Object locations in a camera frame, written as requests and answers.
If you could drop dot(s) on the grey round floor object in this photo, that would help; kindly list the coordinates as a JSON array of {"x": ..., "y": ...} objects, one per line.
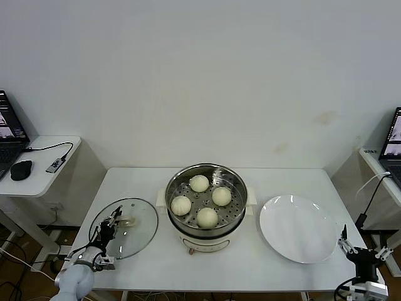
[{"x": 56, "y": 265}]

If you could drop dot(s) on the white round plate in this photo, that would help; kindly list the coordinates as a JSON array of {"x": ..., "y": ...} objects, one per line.
[{"x": 297, "y": 229}]

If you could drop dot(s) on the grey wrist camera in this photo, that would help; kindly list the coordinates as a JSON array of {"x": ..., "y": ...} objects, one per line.
[
  {"x": 105, "y": 263},
  {"x": 372, "y": 290}
]

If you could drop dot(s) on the black laptop beside label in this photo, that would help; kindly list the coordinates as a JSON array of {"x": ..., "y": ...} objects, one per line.
[{"x": 393, "y": 138}]

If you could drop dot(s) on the printed label sticker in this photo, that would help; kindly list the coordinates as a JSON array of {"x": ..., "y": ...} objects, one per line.
[{"x": 371, "y": 152}]

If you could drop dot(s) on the perforated steel steamer basket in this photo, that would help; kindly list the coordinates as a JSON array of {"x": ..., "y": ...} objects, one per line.
[{"x": 236, "y": 188}]

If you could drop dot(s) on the black laptop beside mouse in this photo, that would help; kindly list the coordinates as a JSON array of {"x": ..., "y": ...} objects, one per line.
[{"x": 9, "y": 125}]

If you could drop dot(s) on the grey usb hub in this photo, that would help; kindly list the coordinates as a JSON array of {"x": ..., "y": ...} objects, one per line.
[{"x": 55, "y": 164}]

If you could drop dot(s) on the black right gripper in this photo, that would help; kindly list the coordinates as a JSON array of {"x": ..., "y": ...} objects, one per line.
[{"x": 363, "y": 265}]

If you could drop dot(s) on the white table leg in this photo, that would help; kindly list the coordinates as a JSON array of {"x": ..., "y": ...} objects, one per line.
[
  {"x": 124, "y": 296},
  {"x": 304, "y": 297}
]

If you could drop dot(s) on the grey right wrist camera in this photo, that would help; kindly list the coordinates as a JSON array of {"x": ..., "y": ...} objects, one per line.
[{"x": 372, "y": 290}]

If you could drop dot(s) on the black computer mouse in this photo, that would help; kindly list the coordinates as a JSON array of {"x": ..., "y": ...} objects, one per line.
[{"x": 21, "y": 171}]

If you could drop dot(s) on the white steamed baozi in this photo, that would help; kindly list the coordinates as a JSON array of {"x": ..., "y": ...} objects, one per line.
[
  {"x": 207, "y": 218},
  {"x": 180, "y": 205},
  {"x": 199, "y": 183},
  {"x": 221, "y": 196}
]

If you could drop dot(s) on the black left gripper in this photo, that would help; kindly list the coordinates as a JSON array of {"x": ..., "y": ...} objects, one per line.
[{"x": 107, "y": 232}]

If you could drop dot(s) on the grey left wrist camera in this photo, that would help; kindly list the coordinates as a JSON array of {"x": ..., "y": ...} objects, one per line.
[{"x": 105, "y": 263}]

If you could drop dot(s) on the white side table with mouse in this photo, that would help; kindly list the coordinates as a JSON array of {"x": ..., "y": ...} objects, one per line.
[{"x": 47, "y": 182}]

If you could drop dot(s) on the white wall socket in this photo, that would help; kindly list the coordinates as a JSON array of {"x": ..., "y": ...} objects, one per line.
[{"x": 56, "y": 207}]

